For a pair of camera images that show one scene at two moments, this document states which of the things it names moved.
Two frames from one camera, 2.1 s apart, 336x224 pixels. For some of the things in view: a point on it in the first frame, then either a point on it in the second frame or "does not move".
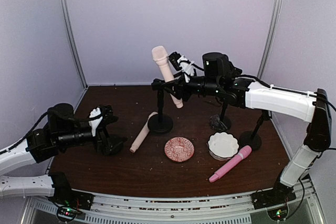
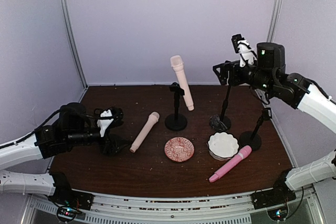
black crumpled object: [216, 124] does not move
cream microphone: [160, 54] to [177, 63]
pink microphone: [242, 152] does not move
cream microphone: [144, 132] does not move
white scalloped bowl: [222, 146] does not move
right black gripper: [181, 89] to [228, 72]
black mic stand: [251, 138] does not move
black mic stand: [160, 123] to [176, 121]
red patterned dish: [179, 149] does not move
